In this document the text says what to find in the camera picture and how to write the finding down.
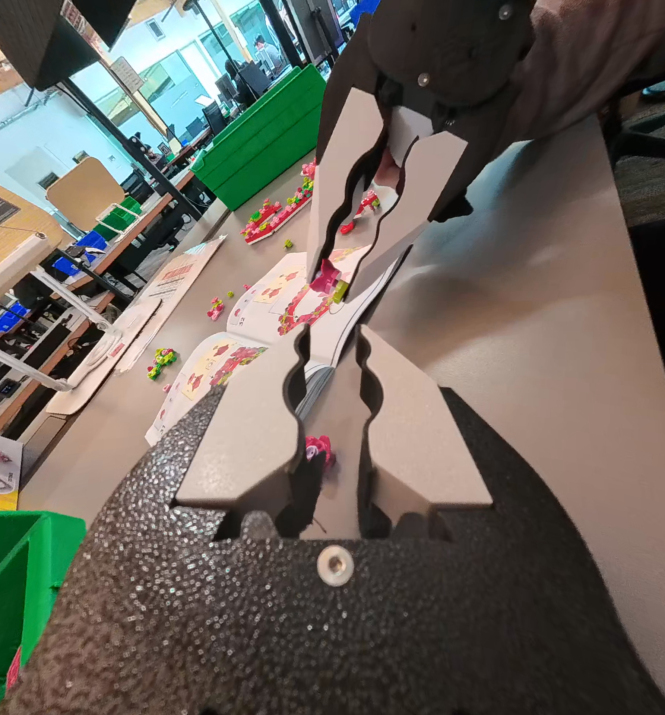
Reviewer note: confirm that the dark upright pole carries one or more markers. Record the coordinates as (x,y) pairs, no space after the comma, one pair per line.
(218,31)

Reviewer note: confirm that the lego instruction booklet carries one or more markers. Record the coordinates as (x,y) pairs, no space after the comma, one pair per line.
(332,335)

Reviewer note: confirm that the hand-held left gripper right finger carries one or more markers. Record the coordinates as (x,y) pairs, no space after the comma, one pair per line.
(421,447)

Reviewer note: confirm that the white stand frame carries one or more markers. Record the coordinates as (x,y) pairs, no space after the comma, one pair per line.
(103,363)

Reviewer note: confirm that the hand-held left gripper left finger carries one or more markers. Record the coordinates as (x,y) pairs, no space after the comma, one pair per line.
(243,441)

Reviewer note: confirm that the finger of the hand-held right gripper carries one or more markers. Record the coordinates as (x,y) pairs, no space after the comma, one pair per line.
(427,179)
(338,156)

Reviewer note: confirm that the person's right forearm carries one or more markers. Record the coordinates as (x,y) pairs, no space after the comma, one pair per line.
(589,56)

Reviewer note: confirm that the green pink lego cluster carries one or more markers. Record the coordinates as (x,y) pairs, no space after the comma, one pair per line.
(162,364)

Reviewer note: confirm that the small wooden tray top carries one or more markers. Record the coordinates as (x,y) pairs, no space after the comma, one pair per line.
(83,190)

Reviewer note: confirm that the large green plastic bin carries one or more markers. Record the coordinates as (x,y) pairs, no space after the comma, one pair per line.
(265,139)

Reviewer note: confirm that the black office chair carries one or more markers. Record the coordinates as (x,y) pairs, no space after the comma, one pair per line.
(645,131)

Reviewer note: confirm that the small pink lego cluster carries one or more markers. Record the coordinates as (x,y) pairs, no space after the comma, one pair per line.
(216,309)

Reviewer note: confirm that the pink lego flower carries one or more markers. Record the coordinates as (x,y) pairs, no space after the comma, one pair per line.
(318,449)

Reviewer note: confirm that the large wooden tray top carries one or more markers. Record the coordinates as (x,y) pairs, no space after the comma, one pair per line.
(8,251)

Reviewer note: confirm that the flattened cardboard box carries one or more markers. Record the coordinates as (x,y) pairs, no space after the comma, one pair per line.
(181,273)

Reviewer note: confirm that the small green bins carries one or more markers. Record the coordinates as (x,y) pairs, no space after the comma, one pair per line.
(117,218)

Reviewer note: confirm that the blue storage bins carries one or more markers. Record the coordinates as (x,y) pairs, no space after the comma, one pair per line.
(81,257)
(2,321)

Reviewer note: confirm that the magenta lego flower lime base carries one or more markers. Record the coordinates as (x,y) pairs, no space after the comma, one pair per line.
(326,279)

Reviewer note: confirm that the black frame post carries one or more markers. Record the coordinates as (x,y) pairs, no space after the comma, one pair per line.
(125,142)

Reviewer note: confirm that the red lego heart frame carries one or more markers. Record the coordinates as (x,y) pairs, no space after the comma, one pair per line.
(265,220)

